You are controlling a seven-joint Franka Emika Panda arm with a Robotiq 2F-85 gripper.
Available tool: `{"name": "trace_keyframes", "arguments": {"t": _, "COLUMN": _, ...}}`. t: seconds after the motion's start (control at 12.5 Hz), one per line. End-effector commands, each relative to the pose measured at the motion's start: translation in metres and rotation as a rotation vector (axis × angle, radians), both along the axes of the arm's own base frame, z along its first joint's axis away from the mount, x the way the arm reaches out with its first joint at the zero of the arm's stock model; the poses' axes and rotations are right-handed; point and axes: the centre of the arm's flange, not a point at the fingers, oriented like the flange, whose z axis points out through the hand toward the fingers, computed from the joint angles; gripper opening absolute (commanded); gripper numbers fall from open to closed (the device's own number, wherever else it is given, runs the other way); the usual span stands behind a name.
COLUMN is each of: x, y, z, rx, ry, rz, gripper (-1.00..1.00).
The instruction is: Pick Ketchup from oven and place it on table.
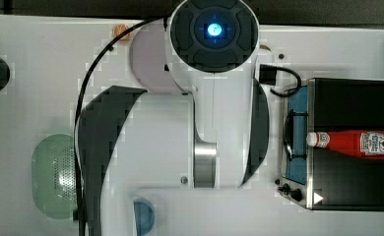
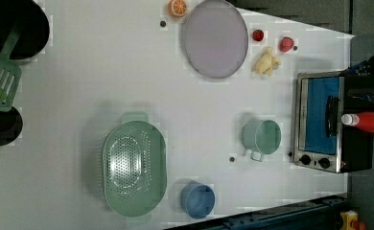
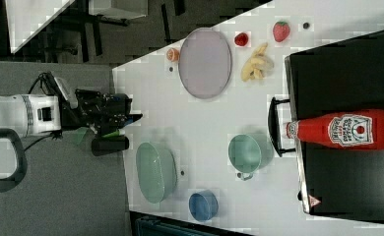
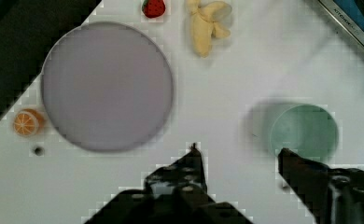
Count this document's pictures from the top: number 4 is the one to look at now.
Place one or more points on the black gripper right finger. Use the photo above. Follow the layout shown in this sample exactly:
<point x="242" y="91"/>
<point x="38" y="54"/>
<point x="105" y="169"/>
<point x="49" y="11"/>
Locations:
<point x="332" y="195"/>

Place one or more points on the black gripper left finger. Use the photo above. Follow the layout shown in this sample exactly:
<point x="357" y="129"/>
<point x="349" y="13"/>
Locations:
<point x="172" y="194"/>

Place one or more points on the black toaster oven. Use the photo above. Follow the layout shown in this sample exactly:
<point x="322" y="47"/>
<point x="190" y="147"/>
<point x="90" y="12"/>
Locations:
<point x="347" y="14"/>

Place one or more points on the green mug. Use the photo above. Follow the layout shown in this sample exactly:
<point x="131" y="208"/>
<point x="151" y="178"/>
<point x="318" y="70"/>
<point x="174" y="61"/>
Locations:
<point x="307" y="130"/>

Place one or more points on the grey round plate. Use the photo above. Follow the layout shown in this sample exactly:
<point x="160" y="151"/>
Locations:
<point x="107" y="86"/>

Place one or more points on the orange slice toy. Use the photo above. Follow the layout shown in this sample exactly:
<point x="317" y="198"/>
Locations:
<point x="28" y="122"/>

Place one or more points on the dark red strawberry toy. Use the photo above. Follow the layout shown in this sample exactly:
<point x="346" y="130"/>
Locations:
<point x="153" y="8"/>

